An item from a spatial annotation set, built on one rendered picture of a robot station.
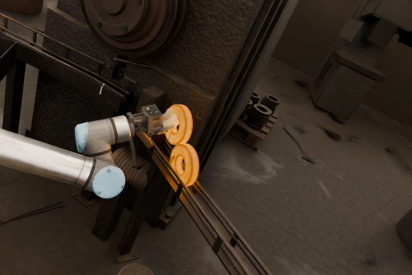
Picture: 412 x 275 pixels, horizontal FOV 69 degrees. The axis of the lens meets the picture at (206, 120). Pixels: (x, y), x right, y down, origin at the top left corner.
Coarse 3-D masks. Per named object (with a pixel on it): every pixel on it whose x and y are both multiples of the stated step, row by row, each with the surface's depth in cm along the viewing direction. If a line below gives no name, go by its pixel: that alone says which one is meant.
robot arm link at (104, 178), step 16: (0, 128) 76; (0, 144) 72; (16, 144) 74; (32, 144) 77; (48, 144) 81; (0, 160) 73; (16, 160) 74; (32, 160) 76; (48, 160) 77; (64, 160) 79; (80, 160) 82; (96, 160) 85; (48, 176) 79; (64, 176) 80; (80, 176) 81; (96, 176) 82; (112, 176) 84; (96, 192) 82; (112, 192) 84
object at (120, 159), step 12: (120, 156) 131; (120, 168) 130; (132, 168) 129; (144, 168) 130; (132, 180) 129; (144, 180) 127; (120, 192) 136; (108, 204) 142; (120, 204) 144; (108, 216) 144; (120, 216) 155; (96, 228) 151; (108, 228) 147
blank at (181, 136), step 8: (176, 104) 114; (176, 112) 114; (184, 112) 110; (184, 120) 109; (192, 120) 110; (176, 128) 118; (184, 128) 109; (192, 128) 110; (168, 136) 118; (176, 136) 113; (184, 136) 109; (176, 144) 113
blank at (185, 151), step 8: (184, 144) 109; (176, 152) 112; (184, 152) 108; (192, 152) 106; (176, 160) 112; (192, 160) 104; (176, 168) 112; (192, 168) 104; (184, 176) 107; (192, 176) 104
